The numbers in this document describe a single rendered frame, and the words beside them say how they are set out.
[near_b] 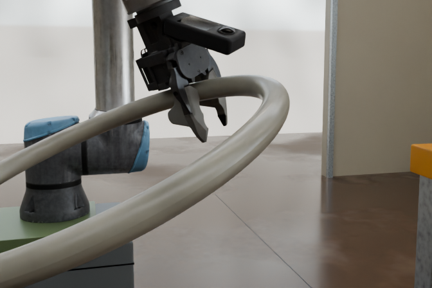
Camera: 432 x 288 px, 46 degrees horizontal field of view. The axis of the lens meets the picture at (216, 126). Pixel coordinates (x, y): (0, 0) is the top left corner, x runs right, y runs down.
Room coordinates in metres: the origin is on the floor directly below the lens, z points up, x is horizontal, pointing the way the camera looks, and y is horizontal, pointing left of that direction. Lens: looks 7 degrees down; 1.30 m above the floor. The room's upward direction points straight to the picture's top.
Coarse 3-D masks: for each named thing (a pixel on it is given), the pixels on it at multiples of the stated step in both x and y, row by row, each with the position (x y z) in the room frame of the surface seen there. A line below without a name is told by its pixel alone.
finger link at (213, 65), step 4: (208, 52) 0.80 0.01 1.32; (212, 60) 0.80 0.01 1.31; (212, 64) 0.80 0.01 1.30; (216, 64) 0.81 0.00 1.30; (208, 68) 0.79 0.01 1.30; (212, 68) 0.80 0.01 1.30; (216, 68) 0.80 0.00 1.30; (208, 72) 0.79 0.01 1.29; (216, 72) 0.80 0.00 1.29; (220, 76) 0.81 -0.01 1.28
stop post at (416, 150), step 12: (420, 144) 1.40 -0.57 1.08; (420, 156) 1.36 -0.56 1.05; (420, 168) 1.36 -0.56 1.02; (420, 180) 1.39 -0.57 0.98; (420, 192) 1.39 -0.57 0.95; (420, 204) 1.38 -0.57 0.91; (420, 216) 1.38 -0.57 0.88; (420, 228) 1.38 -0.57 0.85; (420, 240) 1.37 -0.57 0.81; (420, 252) 1.37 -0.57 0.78; (420, 264) 1.37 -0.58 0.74; (420, 276) 1.37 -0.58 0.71
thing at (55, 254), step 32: (160, 96) 0.80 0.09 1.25; (224, 96) 0.73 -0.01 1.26; (256, 96) 0.64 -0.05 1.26; (288, 96) 0.55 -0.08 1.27; (96, 128) 0.81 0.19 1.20; (256, 128) 0.45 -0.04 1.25; (32, 160) 0.76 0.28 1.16; (224, 160) 0.41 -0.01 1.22; (160, 192) 0.38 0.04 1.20; (192, 192) 0.39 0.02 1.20; (96, 224) 0.37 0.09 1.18; (128, 224) 0.37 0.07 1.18; (160, 224) 0.38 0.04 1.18; (0, 256) 0.37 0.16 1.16; (32, 256) 0.36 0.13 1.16; (64, 256) 0.36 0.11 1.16; (96, 256) 0.37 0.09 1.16
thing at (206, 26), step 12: (168, 24) 0.74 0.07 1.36; (180, 24) 0.73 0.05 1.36; (192, 24) 0.73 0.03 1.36; (204, 24) 0.73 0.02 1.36; (216, 24) 0.74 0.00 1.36; (180, 36) 0.73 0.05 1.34; (192, 36) 0.72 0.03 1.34; (204, 36) 0.71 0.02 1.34; (216, 36) 0.70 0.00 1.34; (228, 36) 0.70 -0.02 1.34; (240, 36) 0.71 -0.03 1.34; (216, 48) 0.70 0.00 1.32; (228, 48) 0.69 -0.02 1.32
